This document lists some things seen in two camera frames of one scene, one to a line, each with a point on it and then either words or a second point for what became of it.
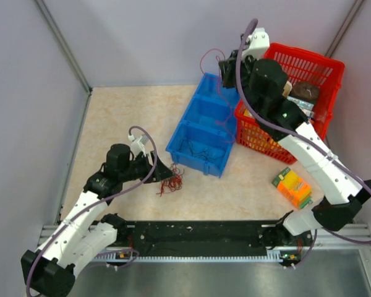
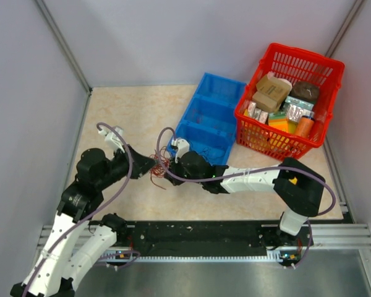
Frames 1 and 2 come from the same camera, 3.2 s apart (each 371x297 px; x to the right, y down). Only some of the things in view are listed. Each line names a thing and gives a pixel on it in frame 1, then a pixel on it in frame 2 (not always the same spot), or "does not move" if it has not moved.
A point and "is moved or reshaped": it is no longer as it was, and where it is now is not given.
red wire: [174, 182] is moved or reshaped
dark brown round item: [305, 90] does not move
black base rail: [201, 237] does not move
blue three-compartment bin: [204, 140] does not move
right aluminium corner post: [353, 13] does not move
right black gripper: [227, 68] -> [174, 167]
